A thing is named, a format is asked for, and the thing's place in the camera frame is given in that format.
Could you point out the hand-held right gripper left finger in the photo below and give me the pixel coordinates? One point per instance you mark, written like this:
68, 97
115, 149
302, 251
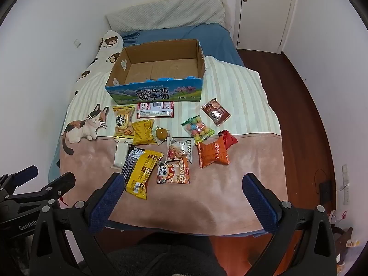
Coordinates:
106, 202

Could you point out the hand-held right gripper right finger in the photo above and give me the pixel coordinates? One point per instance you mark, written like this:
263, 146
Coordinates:
258, 202

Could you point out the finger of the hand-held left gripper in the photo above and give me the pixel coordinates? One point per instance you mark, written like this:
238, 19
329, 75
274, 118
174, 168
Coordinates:
20, 176
51, 187

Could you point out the grey white snack packet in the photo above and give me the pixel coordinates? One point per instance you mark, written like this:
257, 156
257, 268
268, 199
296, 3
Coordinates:
179, 148

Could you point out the clear bag of colourful candy balls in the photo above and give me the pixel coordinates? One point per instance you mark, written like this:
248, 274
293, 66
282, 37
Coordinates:
198, 129

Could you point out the cardboard box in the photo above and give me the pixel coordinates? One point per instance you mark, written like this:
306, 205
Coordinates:
161, 69

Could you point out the cat print striped blanket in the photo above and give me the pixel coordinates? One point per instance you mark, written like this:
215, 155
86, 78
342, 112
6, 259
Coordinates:
218, 189

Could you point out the yellow black snack packet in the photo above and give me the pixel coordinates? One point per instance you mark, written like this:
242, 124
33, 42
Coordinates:
142, 176

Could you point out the orange snack packet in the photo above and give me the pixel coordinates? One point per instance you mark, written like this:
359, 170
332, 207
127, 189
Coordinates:
213, 155

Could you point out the red snack packet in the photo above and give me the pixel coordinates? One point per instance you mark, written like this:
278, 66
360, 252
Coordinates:
230, 139

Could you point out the panda print snack packet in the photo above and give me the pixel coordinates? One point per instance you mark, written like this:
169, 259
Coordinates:
174, 173

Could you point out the yellow crinkled snack packet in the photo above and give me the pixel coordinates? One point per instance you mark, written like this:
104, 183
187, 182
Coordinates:
143, 132

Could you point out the white pink toy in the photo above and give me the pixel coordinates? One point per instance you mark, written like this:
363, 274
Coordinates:
337, 217

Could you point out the tan chips packet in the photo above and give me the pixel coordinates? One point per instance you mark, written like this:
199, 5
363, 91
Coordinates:
123, 120

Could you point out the white power strip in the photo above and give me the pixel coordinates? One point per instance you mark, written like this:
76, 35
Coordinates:
346, 184

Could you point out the brown snack packet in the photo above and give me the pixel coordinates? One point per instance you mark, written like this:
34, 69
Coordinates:
215, 111

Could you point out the red white flat packet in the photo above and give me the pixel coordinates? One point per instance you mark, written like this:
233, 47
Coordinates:
155, 110

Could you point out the bear print bolster pillow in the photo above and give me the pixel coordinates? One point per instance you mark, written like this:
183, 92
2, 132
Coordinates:
107, 51

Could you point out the blue bed sheet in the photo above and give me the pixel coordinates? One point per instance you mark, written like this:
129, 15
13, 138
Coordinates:
212, 38

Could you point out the white door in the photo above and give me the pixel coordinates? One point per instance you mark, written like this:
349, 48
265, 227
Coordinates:
264, 14

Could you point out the grey pillow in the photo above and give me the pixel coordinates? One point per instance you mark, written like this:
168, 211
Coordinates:
169, 13

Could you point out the white wall switch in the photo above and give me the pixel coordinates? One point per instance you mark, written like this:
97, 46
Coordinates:
77, 43

